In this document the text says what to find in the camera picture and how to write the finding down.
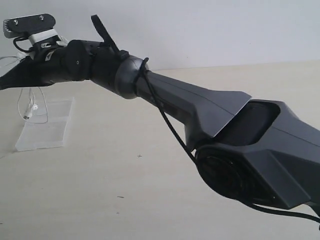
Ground clear plastic storage box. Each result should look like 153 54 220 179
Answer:
15 97 75 152

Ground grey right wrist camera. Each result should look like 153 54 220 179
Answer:
3 13 58 45

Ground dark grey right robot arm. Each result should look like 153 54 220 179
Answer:
0 40 320 216

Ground white wired earphones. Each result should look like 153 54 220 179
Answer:
0 48 49 124

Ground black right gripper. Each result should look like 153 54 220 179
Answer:
0 46 72 90

